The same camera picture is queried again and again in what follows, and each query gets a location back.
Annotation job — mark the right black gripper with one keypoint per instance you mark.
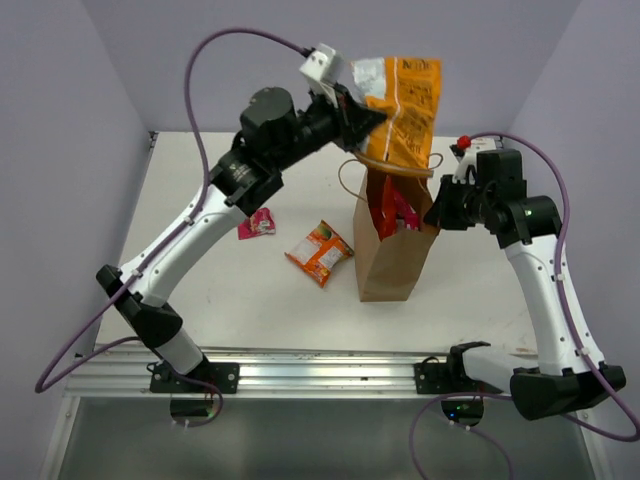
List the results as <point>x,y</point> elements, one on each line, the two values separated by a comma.
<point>440,214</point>

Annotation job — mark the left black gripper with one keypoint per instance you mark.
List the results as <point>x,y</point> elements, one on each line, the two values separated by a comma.
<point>350,119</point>

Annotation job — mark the large pink cookie bag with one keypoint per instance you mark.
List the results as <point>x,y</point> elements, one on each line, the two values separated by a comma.
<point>406,217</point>

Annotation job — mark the red and cream chip bag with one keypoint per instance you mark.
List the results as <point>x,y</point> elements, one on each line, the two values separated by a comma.
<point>383,208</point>

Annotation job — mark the tall orange snack bag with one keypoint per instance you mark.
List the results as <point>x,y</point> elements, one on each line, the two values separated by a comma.
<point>407,90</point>

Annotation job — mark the brown paper bag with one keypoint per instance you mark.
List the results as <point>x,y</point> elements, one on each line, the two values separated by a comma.
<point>387,270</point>

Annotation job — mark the small orange snack packet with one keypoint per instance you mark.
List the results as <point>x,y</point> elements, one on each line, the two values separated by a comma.
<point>319,252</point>

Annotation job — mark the small pink snack packet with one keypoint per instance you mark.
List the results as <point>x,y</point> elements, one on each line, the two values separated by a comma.
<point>259,224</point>

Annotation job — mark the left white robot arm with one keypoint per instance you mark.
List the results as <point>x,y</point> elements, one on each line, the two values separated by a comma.
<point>273,136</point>

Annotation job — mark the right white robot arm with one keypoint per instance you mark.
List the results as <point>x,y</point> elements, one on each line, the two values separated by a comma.
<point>570,373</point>

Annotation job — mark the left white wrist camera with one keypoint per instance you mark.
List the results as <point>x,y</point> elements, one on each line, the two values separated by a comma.
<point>322,68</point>

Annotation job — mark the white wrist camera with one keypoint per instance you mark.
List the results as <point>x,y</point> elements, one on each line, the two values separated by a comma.
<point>466,156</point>
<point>322,68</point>

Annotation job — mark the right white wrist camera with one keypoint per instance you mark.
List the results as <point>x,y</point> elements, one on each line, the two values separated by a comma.
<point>466,156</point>

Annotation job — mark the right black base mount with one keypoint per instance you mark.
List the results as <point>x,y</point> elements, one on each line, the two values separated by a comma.
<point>431,376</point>

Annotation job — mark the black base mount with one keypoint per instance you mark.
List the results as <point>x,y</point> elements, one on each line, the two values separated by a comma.
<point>224,376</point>
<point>431,376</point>

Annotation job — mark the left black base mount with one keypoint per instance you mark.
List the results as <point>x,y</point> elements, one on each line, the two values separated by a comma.
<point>224,376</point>

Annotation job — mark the aluminium rail frame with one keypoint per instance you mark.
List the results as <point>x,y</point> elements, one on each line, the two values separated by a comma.
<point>126,372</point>

